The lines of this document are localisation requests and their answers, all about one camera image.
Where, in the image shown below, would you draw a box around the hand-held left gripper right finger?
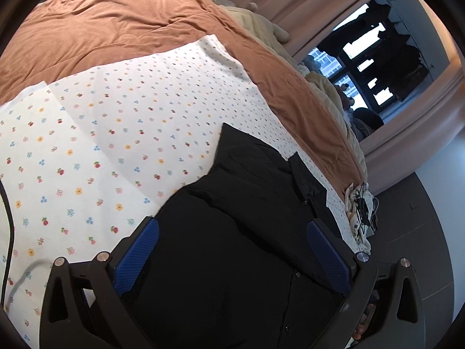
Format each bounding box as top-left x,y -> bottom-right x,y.
307,220 -> 426,349

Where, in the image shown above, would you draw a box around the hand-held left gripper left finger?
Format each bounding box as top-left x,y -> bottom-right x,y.
39,216 -> 160,349

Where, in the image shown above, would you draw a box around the black jacket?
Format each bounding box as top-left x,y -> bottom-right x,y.
120,123 -> 364,349

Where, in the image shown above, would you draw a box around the dark hanging clothes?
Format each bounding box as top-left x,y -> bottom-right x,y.
320,0 -> 429,104

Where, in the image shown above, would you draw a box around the white floral bed sheet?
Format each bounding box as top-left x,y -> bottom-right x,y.
0,34 -> 358,342

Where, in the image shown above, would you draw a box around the window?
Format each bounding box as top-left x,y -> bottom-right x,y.
307,0 -> 437,131

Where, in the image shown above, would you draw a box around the orange blanket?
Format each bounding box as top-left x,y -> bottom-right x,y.
0,0 -> 366,197

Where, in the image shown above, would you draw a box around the beige comforter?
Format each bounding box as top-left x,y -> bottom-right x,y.
218,2 -> 367,186

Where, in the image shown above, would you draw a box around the tangle of black cables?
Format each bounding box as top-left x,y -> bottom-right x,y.
354,182 -> 379,233

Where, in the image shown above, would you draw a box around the black cable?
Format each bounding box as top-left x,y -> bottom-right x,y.
0,178 -> 17,300

